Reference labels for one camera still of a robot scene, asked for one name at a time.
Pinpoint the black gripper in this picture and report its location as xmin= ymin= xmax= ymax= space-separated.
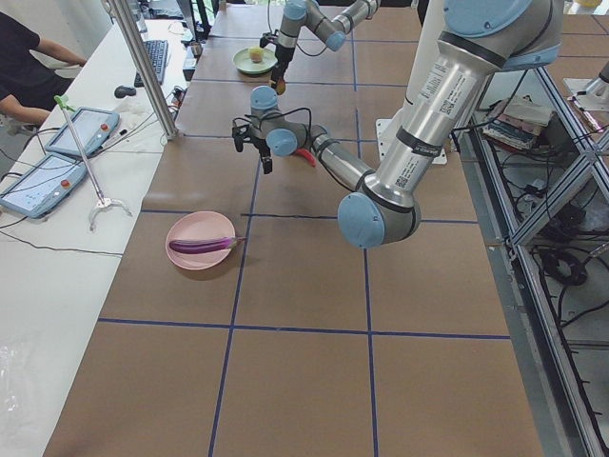
xmin=245 ymin=126 xmax=273 ymax=173
xmin=271 ymin=45 xmax=295 ymax=89

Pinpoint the red chili pepper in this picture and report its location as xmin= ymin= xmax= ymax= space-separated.
xmin=294 ymin=149 xmax=317 ymax=168

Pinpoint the pale yellow green peach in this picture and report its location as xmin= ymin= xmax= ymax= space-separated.
xmin=248 ymin=47 xmax=265 ymax=64

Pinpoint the purple eggplant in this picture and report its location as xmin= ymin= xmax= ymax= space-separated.
xmin=168 ymin=236 xmax=245 ymax=254

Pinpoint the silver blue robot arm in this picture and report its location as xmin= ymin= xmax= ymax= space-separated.
xmin=260 ymin=0 xmax=381 ymax=95
xmin=232 ymin=1 xmax=563 ymax=248

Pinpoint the green plate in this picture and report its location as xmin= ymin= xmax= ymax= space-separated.
xmin=232 ymin=47 xmax=277 ymax=75

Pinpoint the pink plate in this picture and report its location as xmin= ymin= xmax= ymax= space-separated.
xmin=166 ymin=211 xmax=236 ymax=270

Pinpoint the black keyboard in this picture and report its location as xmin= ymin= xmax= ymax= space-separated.
xmin=144 ymin=40 xmax=169 ymax=85

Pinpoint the black computer mouse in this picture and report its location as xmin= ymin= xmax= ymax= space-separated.
xmin=114 ymin=86 xmax=137 ymax=99

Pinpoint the far teach pendant tablet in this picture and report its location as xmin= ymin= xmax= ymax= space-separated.
xmin=45 ymin=108 xmax=120 ymax=157

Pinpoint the teach pendant tablet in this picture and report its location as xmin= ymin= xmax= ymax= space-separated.
xmin=1 ymin=152 xmax=87 ymax=219
xmin=45 ymin=108 xmax=120 ymax=157

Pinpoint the reacher grabber tool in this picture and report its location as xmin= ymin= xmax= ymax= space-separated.
xmin=53 ymin=95 xmax=132 ymax=232

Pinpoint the near teach pendant tablet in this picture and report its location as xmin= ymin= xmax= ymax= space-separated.
xmin=1 ymin=152 xmax=87 ymax=219

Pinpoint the white side desk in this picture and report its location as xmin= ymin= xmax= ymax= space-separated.
xmin=0 ymin=18 xmax=210 ymax=457

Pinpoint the person in black shirt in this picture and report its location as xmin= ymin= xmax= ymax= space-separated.
xmin=1 ymin=13 xmax=87 ymax=127

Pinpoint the stack of books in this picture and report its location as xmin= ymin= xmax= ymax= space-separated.
xmin=481 ymin=96 xmax=554 ymax=150

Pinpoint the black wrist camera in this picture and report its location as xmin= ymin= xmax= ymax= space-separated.
xmin=231 ymin=120 xmax=252 ymax=152

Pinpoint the aluminium frame post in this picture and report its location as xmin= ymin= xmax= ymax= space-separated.
xmin=101 ymin=0 xmax=178 ymax=141

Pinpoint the aluminium frame rack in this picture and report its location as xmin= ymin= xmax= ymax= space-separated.
xmin=458 ymin=69 xmax=608 ymax=456

